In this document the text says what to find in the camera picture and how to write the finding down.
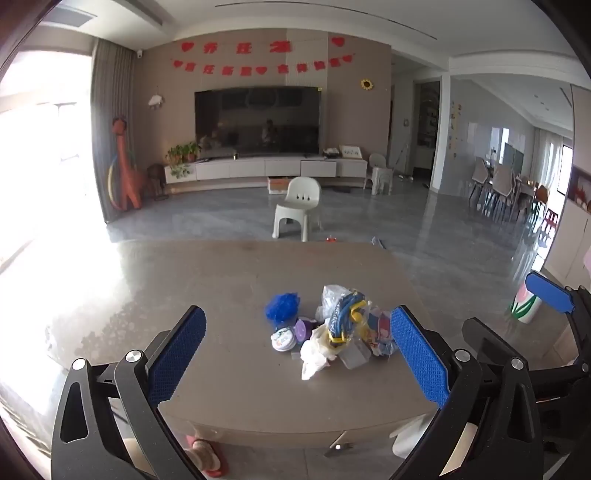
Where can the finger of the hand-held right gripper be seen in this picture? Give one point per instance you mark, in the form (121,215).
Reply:
(485,339)
(549,293)

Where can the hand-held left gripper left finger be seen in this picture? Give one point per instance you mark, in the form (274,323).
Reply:
(178,353)

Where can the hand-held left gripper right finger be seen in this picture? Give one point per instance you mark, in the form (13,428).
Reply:
(418,355)

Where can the clear bag with blue mesh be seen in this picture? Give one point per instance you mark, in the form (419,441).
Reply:
(281,308)

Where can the white tulip print bin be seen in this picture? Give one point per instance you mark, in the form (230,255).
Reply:
(524,308)

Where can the colourful snack packet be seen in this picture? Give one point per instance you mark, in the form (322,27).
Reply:
(379,332)

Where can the clear plastic piece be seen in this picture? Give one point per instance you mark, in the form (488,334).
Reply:
(356,356)

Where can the plastic bag with blue-yellow item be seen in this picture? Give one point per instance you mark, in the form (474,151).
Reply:
(344,318)

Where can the white plastic bag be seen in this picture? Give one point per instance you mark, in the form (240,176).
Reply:
(316,355)

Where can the crumpled clear plastic bag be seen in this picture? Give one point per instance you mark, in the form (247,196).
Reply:
(333,297)

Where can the round printed tin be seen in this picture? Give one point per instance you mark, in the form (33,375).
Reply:
(284,340)

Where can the dining table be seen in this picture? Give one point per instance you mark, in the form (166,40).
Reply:
(528,187)

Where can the purple plastic item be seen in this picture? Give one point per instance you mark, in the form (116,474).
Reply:
(305,328)

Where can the grey dining chair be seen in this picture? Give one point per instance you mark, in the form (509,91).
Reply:
(480,182)
(503,187)

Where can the white step stool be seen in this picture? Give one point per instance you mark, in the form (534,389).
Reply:
(383,177)

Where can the colourful hula hoop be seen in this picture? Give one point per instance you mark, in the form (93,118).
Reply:
(111,184)

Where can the mop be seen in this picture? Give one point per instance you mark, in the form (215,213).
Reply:
(400,159)

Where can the cardboard box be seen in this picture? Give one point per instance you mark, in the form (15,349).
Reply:
(278,183)

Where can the orange giraffe toy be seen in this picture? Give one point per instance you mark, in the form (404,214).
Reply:
(127,161)

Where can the white child chair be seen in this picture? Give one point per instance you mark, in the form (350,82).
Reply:
(376,161)
(302,194)

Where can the green potted plant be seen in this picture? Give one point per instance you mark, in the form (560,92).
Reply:
(182,154)

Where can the white television cabinet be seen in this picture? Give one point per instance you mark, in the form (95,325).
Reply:
(258,170)

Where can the grey curtain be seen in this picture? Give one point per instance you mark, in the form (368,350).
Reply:
(113,129)

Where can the large black television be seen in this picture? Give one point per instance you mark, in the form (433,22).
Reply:
(256,122)

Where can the red heart garland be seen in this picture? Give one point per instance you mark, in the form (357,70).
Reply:
(258,70)

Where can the red letter banner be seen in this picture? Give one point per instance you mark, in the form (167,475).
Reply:
(249,47)

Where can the framed wall painting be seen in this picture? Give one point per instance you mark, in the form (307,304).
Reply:
(579,182)

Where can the white picture frame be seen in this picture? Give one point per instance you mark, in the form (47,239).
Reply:
(351,152)

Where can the white cloud wall decoration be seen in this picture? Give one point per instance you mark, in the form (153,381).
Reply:
(156,99)

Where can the sunflower wall decoration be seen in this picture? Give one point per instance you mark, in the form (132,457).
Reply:
(367,84)

